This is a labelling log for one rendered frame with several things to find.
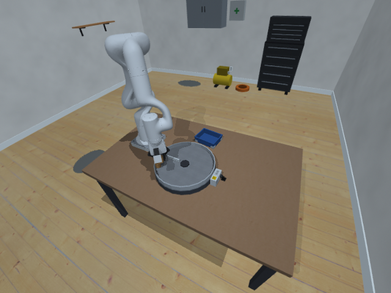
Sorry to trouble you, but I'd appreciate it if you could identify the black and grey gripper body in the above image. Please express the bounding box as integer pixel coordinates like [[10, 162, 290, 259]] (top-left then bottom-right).
[[148, 137, 167, 156]]

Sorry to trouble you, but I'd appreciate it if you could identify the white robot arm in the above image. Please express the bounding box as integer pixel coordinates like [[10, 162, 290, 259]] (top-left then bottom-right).
[[104, 32, 173, 146]]

